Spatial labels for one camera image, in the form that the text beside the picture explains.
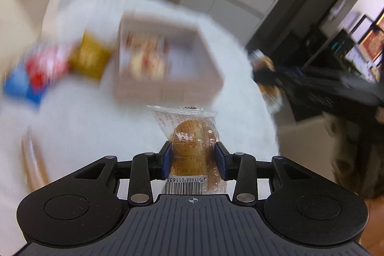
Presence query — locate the round bun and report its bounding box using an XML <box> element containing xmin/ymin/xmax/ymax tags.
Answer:
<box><xmin>149</xmin><ymin>106</ymin><xmax>227</xmax><ymax>195</ymax></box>

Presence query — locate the round rice cracker packet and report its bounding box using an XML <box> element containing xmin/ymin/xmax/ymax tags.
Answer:
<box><xmin>120</xmin><ymin>32</ymin><xmax>168</xmax><ymax>81</ymax></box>

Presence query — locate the pink cardboard box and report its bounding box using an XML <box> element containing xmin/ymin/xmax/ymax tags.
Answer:
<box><xmin>114</xmin><ymin>14</ymin><xmax>223</xmax><ymax>107</ymax></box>

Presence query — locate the brown granola bar packet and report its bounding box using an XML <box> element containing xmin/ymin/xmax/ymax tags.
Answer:
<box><xmin>21</xmin><ymin>127</ymin><xmax>50</xmax><ymax>193</ymax></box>

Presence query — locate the yellow snack packet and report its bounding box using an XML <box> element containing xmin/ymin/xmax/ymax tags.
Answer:
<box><xmin>68</xmin><ymin>31</ymin><xmax>112</xmax><ymax>81</ymax></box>

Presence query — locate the red wafer packet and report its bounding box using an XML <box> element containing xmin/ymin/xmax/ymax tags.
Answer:
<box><xmin>25</xmin><ymin>43</ymin><xmax>76</xmax><ymax>94</ymax></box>

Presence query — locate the blue snack packet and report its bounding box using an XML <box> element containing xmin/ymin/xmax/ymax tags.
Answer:
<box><xmin>3</xmin><ymin>64</ymin><xmax>48</xmax><ymax>106</ymax></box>

